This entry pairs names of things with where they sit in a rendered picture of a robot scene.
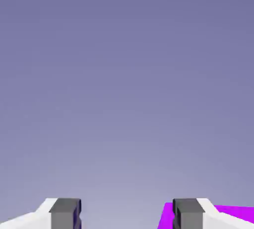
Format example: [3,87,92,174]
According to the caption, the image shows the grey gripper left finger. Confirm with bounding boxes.
[0,197,82,229]

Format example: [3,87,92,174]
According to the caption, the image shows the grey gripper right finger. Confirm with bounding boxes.
[172,197,254,229]

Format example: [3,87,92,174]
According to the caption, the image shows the large magenta box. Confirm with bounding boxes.
[157,202,254,229]

